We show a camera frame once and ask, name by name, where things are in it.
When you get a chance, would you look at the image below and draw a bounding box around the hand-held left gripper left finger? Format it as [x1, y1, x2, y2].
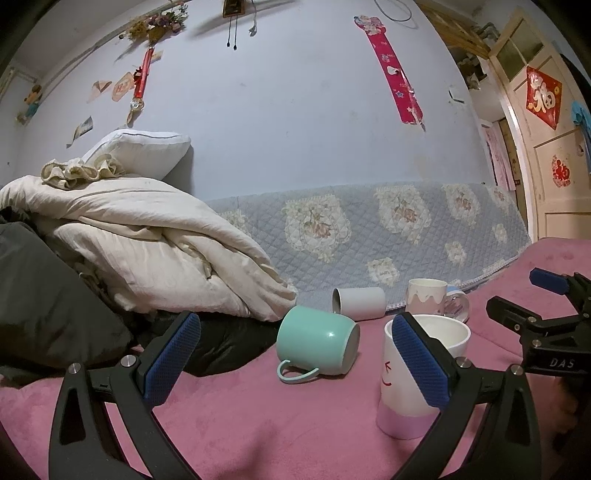
[48, 310, 204, 480]

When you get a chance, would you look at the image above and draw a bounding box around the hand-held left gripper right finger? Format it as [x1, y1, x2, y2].
[391, 312, 542, 480]

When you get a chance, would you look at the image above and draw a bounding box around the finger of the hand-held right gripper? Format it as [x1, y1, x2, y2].
[486, 296, 555, 340]
[529, 267, 591, 320]

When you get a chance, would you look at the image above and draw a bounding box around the teal mug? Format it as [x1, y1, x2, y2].
[276, 305, 361, 384]

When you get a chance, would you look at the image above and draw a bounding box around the white cup with smile print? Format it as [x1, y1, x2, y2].
[376, 314, 472, 440]

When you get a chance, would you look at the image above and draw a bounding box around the plain white cup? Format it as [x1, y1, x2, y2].
[331, 286, 387, 320]

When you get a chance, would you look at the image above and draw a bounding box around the black puffy jacket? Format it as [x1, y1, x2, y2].
[133, 310, 283, 378]

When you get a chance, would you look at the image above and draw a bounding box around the white and pink mug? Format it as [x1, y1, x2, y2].
[405, 278, 471, 324]

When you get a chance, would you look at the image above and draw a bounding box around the cream panelled door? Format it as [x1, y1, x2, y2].
[488, 8, 591, 244]

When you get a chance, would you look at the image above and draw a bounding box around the red paper cutout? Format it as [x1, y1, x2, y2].
[549, 154, 571, 189]

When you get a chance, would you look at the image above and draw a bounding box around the cream quilt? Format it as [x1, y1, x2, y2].
[0, 174, 299, 324]

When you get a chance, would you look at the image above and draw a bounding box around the dark grey cloth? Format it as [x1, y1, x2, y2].
[0, 208, 136, 384]

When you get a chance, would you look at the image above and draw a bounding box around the floral quilted blanket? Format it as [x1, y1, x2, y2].
[205, 181, 532, 313]

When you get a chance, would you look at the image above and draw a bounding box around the blue hanging item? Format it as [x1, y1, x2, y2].
[571, 100, 591, 139]

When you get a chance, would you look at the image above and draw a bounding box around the red diamond door poster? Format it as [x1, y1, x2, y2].
[525, 65, 563, 130]

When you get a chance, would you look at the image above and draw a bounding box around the white pillow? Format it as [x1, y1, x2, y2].
[82, 129, 193, 185]

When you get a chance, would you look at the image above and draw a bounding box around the cream ruffled cloth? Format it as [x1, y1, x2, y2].
[41, 154, 123, 190]

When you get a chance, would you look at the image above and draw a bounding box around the red hanging knot ornament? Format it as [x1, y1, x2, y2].
[128, 46, 156, 114]

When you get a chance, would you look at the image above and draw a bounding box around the artificial flower decoration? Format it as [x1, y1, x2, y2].
[126, 8, 190, 45]

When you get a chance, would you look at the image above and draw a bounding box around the pink wall poster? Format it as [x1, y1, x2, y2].
[479, 119, 517, 191]

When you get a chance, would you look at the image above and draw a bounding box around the peeling paper wall sticker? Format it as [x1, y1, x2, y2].
[67, 115, 95, 148]

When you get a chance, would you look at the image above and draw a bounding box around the long red wall banner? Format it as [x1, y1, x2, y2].
[353, 15, 426, 129]

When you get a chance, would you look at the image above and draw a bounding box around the cartoon figure wall sticker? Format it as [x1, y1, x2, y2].
[17, 84, 44, 125]

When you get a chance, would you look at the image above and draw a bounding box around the thin wire loop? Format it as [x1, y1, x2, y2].
[373, 0, 414, 23]

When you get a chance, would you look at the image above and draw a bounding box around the dark hanging wall ornament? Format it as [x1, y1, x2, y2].
[221, 0, 246, 51]

